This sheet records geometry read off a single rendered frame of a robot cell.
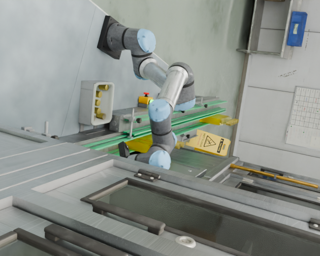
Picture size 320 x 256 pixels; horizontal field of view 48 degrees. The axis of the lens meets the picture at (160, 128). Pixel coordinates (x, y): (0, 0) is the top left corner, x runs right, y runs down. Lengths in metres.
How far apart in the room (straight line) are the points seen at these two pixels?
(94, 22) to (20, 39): 0.49
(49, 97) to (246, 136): 6.53
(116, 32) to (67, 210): 1.40
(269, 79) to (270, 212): 6.98
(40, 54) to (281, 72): 6.46
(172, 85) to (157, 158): 0.32
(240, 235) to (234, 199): 0.16
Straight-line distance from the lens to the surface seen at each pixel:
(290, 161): 7.88
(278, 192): 2.15
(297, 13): 7.13
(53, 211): 0.67
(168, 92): 1.34
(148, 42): 1.90
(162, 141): 1.28
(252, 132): 7.91
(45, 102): 1.73
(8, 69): 1.57
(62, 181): 0.83
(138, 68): 1.92
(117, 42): 1.96
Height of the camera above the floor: 1.94
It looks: 25 degrees down
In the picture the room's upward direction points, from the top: 102 degrees clockwise
